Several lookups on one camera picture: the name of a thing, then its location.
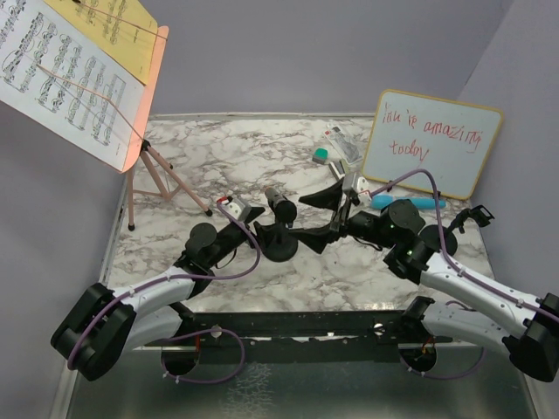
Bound white stapler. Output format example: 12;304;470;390
328;159;349;181

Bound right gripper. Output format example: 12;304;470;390
288;176;397;253

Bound yellow sheet music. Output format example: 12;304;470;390
47;0;158;84

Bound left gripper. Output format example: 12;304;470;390
207;207;282;268

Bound green whiteboard eraser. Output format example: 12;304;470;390
312;148;328;165

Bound small whiteboard yellow frame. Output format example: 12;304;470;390
361;89;504;200

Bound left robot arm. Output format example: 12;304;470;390
51;199;265;381

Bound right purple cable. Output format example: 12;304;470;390
362;168;559;380

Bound packaged item flat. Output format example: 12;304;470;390
324;125;362;166

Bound white sheet music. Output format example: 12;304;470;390
1;1;144;172

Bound pink music stand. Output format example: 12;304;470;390
122;26;213;231

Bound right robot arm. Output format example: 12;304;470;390
291;177;558;382

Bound black microphone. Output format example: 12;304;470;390
265;188;297;223

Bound blue toy microphone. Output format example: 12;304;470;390
369;194;447;211

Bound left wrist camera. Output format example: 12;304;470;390
223;198;252;223

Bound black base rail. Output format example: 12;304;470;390
151;299;440;371

